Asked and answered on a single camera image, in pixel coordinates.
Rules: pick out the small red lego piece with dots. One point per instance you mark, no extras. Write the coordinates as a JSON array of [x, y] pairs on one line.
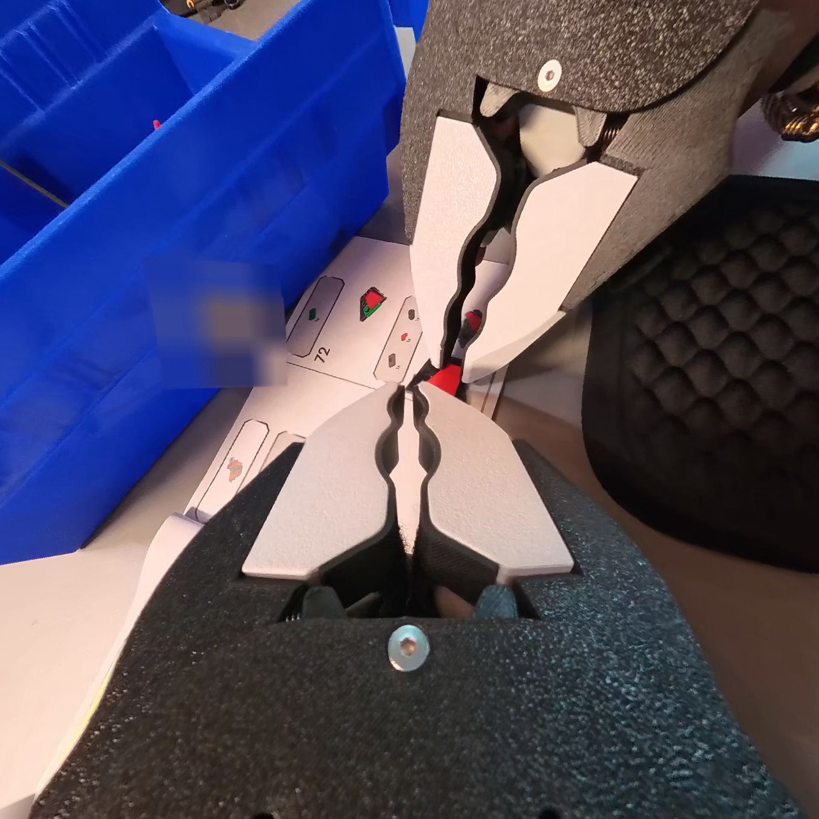
[[445, 381]]

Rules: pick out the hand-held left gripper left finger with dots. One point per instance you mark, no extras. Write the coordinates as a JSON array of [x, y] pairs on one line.
[[333, 492]]

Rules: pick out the white lego instruction booklet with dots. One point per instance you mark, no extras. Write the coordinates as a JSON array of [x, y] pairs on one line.
[[349, 333]]

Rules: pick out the black quilted cushion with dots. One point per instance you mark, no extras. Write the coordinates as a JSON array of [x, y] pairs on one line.
[[710, 384]]

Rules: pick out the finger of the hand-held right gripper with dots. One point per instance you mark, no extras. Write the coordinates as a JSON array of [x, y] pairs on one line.
[[563, 237], [448, 211]]

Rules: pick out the large blue plastic bin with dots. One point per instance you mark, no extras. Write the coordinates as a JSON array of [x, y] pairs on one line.
[[128, 384]]

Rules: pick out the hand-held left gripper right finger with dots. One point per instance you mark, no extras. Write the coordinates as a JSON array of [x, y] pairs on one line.
[[486, 492]]

